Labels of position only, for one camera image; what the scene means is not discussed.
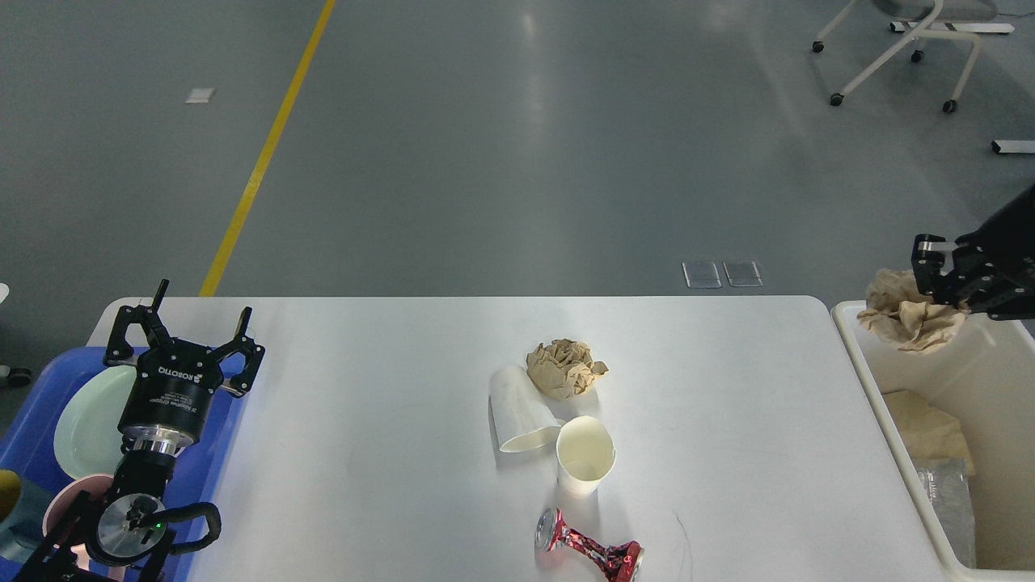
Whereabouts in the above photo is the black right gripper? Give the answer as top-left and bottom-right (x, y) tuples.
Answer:
(912, 187), (1034, 321)

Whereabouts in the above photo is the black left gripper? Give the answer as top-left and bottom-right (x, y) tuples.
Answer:
(104, 280), (266, 447)

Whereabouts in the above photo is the light green plate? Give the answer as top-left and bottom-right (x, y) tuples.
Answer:
(53, 365), (136, 481)

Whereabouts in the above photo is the brown paper bag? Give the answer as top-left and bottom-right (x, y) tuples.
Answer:
(882, 390), (977, 478)

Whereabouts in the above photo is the aluminium foil tray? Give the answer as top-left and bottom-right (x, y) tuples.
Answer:
(914, 458), (977, 568)

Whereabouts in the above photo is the pink mug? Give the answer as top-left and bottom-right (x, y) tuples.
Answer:
(42, 473), (113, 570)

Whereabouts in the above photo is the dark teal mug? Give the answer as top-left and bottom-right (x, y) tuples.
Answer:
(1, 469), (54, 563)

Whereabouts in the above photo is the brown paper ball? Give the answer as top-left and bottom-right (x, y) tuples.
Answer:
(526, 339), (610, 401)

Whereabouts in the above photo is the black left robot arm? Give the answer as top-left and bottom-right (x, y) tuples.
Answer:
(14, 280), (266, 581)

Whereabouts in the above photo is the beige plastic bin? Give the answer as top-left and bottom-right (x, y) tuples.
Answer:
(831, 301), (1034, 581)

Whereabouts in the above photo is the white table foot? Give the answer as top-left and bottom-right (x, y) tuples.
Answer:
(990, 139), (1035, 155)

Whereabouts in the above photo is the white chair base left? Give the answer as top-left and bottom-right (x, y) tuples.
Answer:
(0, 365), (33, 388)

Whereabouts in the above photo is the blue plastic tray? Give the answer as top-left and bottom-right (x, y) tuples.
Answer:
(2, 348), (241, 581)

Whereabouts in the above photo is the right floor outlet cover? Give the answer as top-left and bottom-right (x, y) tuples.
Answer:
(722, 260), (764, 288)

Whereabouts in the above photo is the floor outlet cover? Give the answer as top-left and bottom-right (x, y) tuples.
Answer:
(682, 260), (722, 289)
(722, 260), (764, 288)

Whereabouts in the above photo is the white office chair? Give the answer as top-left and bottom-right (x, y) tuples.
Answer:
(829, 1), (999, 114)

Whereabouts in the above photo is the left floor outlet cover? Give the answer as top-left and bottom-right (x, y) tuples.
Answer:
(682, 260), (722, 289)

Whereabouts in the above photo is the tipped white paper cup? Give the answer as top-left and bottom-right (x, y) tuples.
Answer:
(487, 365), (563, 453)

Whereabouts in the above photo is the upright white paper cup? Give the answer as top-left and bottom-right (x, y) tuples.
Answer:
(556, 415), (616, 500)

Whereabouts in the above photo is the crushed red can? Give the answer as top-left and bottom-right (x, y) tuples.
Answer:
(534, 508), (644, 581)

